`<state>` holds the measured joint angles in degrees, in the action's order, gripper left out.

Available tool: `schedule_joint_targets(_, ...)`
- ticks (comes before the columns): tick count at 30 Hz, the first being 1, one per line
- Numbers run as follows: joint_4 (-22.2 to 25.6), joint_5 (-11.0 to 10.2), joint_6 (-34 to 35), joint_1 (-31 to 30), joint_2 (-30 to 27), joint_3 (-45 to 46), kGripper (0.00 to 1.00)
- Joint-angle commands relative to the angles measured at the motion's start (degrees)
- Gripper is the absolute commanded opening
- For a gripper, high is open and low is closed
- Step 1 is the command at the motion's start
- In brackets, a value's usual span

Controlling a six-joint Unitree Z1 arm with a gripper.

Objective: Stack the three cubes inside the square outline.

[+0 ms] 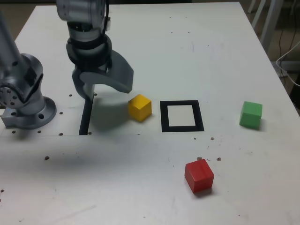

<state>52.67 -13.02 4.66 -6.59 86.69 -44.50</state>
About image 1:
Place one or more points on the thin white furniture legs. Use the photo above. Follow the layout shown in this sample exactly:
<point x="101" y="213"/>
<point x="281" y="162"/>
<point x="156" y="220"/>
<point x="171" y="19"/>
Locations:
<point x="257" y="14"/>

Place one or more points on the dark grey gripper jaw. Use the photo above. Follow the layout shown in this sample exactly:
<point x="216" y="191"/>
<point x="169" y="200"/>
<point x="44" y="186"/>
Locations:
<point x="82" y="90"/>

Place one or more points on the thick white furniture leg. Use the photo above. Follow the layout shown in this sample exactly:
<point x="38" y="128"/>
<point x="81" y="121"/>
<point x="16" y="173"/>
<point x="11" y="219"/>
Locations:
<point x="272" y="21"/>

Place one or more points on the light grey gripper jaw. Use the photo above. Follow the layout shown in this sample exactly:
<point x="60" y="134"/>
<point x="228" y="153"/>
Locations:
<point x="122" y="75"/>

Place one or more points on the green cube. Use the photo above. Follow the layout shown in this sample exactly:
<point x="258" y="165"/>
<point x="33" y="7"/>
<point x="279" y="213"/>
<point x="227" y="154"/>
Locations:
<point x="250" y="114"/>

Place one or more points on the yellow cube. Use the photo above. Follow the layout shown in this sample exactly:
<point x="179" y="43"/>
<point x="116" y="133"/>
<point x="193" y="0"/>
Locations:
<point x="140" y="110"/>

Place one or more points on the black tape strip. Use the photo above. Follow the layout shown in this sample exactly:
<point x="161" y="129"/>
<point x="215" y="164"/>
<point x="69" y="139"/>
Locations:
<point x="84" y="122"/>

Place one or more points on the black tape square outline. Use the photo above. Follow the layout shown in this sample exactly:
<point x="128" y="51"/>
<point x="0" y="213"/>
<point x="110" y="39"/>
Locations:
<point x="164" y="117"/>

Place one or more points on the red cube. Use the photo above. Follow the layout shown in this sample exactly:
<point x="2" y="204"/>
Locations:
<point x="199" y="175"/>

